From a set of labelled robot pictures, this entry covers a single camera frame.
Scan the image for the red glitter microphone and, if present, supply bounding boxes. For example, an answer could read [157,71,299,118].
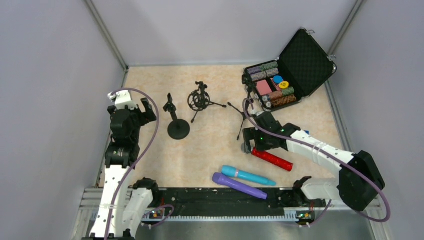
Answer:
[241,144,293,172]

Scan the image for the shock mount tripod stand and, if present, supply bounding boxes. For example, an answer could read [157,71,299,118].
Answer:
[187,81,227,123]

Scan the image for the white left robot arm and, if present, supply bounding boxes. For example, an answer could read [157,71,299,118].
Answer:
[88,97,157,240]

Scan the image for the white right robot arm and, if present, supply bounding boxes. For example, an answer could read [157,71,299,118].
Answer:
[242,112,386,212]

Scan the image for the black tripod mic stand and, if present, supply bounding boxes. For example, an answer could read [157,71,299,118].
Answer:
[227,74,256,141]

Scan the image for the black round base stand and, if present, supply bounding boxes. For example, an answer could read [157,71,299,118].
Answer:
[163,93,191,140]

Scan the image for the orange black chip stack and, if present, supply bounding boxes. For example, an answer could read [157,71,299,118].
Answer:
[264,94,297,109]

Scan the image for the red white chip stack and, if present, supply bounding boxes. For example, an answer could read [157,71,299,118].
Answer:
[261,91,284,102]

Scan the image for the red playing card deck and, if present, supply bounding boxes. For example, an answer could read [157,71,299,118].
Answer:
[256,79,272,96]

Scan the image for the green chip stack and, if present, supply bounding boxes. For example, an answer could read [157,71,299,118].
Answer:
[281,87,295,97]

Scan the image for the yellow round dealer chip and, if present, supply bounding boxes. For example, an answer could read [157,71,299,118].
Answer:
[278,81,290,90]

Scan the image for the blue round dealer chip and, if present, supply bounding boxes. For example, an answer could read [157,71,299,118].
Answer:
[272,75,284,85]

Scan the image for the purple chip stack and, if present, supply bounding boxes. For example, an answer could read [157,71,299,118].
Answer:
[247,66,263,75]

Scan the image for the cyan toy microphone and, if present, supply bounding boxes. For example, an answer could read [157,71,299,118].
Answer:
[221,165,277,186]

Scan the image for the black poker chip case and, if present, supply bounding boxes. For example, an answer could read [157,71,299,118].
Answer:
[242,28,338,112]

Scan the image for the purple toy microphone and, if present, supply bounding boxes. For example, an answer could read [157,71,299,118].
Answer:
[212,172,268,200]

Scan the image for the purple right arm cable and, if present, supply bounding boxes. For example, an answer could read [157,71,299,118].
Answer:
[242,97,392,228]

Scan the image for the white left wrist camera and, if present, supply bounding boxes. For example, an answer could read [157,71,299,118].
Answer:
[107,90,139,111]

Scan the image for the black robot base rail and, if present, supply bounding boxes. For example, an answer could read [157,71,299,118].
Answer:
[149,187,327,219]

